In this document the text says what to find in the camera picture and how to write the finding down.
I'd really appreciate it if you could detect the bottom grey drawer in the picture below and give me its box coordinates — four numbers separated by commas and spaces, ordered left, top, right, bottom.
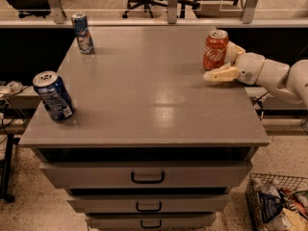
86, 213, 216, 229

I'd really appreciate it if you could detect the top grey drawer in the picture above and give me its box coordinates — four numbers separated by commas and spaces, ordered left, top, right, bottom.
39, 161, 252, 189

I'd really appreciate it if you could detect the black stand left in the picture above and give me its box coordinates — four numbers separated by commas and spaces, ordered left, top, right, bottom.
0, 134, 20, 203

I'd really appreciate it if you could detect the grey drawer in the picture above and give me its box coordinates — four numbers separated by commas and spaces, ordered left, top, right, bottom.
67, 194, 230, 214
86, 213, 216, 229
39, 161, 252, 189

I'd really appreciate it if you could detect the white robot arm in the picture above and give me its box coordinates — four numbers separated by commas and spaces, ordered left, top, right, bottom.
203, 42, 308, 108

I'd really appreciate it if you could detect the red snack bag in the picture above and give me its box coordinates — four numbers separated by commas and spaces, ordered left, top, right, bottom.
278, 188, 306, 217

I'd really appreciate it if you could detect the dark blue snack bag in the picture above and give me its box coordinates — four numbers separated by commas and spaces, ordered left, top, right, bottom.
259, 192, 283, 223

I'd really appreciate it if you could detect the grey drawer cabinet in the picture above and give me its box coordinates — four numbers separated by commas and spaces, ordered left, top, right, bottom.
18, 25, 270, 231

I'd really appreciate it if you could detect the wire basket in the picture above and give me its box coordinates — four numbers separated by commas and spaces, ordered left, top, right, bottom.
245, 173, 308, 231

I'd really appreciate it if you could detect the tall blue white can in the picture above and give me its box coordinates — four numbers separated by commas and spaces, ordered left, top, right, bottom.
71, 13, 93, 54

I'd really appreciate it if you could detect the yellow snack bag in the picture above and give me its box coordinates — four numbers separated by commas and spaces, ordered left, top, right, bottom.
283, 209, 308, 231

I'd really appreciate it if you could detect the orange coke can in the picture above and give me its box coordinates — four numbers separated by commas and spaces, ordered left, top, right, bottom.
203, 30, 229, 70

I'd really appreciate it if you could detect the middle grey drawer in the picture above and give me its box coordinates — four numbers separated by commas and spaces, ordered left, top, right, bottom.
67, 194, 230, 214

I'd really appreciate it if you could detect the black office chair centre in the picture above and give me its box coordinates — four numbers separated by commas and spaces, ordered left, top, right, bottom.
122, 0, 200, 24

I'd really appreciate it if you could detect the dark blue soda can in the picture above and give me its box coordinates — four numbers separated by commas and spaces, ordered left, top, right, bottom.
33, 71, 75, 121

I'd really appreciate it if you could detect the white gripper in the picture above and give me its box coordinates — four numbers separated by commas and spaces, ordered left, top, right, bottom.
203, 41, 266, 85

